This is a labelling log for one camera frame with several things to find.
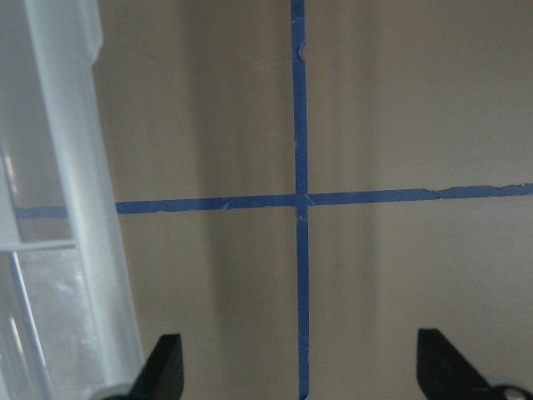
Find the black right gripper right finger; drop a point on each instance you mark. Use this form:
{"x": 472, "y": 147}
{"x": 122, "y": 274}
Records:
{"x": 443, "y": 373}

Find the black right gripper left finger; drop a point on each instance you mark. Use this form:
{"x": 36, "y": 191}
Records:
{"x": 161, "y": 376}

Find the clear plastic box lid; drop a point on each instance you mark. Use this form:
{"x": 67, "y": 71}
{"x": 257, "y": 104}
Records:
{"x": 68, "y": 329}

